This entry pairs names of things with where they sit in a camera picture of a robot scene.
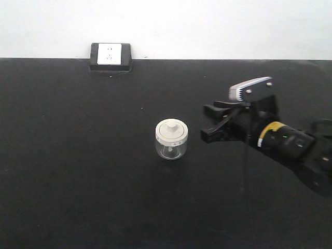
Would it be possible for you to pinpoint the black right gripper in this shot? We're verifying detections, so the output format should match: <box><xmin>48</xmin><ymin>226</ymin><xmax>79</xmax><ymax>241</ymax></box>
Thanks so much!
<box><xmin>200</xmin><ymin>95</ymin><xmax>278</xmax><ymax>145</ymax></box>

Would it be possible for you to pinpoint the glass jar with white lid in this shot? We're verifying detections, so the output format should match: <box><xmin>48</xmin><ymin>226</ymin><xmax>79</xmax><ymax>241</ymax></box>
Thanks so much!
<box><xmin>155</xmin><ymin>118</ymin><xmax>189</xmax><ymax>160</ymax></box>

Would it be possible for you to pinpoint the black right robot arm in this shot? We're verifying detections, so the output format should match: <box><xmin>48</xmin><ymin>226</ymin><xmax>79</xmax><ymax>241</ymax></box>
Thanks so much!
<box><xmin>200</xmin><ymin>95</ymin><xmax>331</xmax><ymax>197</ymax></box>

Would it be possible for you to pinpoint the white socket in black box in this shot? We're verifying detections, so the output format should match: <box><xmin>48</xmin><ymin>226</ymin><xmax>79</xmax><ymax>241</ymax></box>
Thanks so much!
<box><xmin>89</xmin><ymin>43</ymin><xmax>132</xmax><ymax>73</ymax></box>

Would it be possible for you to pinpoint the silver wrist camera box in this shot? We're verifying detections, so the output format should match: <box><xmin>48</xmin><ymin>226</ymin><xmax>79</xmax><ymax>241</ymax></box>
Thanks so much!
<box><xmin>228</xmin><ymin>76</ymin><xmax>276</xmax><ymax>103</ymax></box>

